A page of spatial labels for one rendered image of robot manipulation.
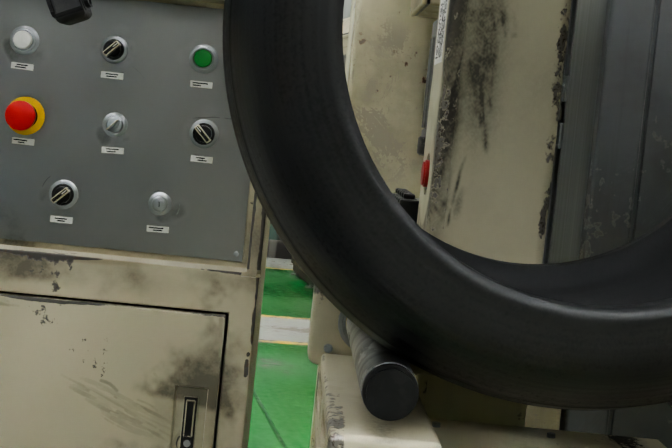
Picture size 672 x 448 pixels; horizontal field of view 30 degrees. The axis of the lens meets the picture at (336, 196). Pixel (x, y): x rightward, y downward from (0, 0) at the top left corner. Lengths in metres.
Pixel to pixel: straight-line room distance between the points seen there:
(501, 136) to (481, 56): 0.09
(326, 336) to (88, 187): 0.52
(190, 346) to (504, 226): 0.52
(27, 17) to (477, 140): 0.68
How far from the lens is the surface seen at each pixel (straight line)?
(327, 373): 1.22
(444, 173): 1.34
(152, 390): 1.69
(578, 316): 0.96
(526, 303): 0.96
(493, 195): 1.35
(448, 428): 1.32
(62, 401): 1.71
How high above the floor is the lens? 1.10
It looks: 3 degrees down
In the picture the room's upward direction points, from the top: 6 degrees clockwise
